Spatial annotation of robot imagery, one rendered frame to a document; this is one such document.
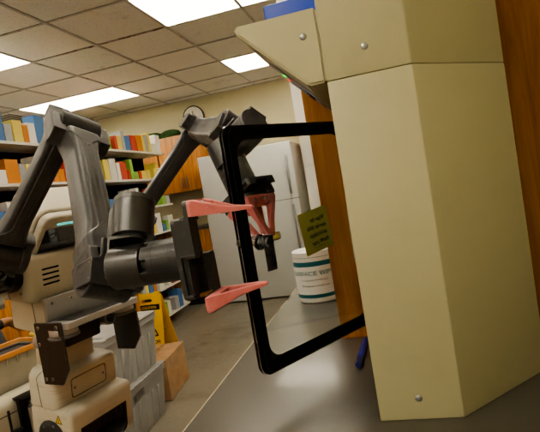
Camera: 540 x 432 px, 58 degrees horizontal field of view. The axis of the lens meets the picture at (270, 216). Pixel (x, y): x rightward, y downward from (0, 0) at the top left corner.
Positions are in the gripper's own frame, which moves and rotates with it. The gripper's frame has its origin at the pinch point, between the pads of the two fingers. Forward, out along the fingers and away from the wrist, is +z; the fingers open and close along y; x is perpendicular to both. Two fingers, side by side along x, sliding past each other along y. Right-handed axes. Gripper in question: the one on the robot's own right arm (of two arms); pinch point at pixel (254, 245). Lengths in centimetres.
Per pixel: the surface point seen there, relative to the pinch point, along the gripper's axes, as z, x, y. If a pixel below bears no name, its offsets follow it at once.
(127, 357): -137, 186, -67
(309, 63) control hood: 10.2, 7.6, 22.2
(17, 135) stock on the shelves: -229, 250, 84
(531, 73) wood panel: 47, 44, 20
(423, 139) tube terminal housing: 22.7, 7.6, 9.3
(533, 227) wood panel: 43, 45, -10
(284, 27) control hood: 7.7, 7.6, 27.7
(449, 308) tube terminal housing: 22.4, 8.1, -13.1
